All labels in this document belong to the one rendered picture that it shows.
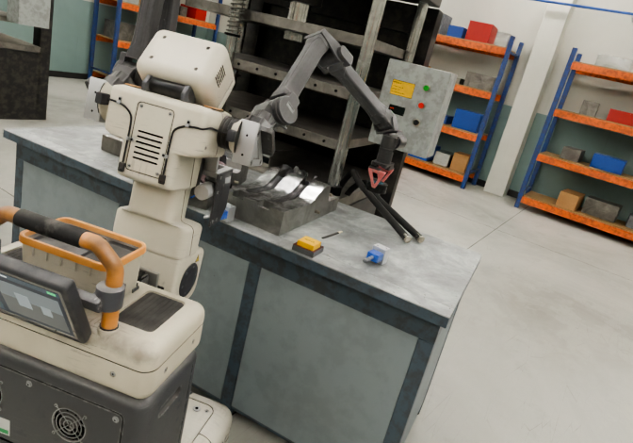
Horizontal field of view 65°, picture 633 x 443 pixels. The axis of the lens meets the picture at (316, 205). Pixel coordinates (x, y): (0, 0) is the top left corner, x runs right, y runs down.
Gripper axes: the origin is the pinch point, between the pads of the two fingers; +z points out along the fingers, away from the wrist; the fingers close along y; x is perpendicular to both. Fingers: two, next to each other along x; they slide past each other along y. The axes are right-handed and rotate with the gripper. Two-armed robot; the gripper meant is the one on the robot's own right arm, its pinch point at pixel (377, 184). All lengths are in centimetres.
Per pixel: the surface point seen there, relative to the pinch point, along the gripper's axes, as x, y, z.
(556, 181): -89, 621, 55
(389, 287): -25, -44, 20
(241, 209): 35, -39, 15
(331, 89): 46, 42, -28
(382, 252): -16.2, -28.6, 15.0
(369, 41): 30, 35, -52
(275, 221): 20.5, -39.4, 14.6
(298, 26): 73, 45, -52
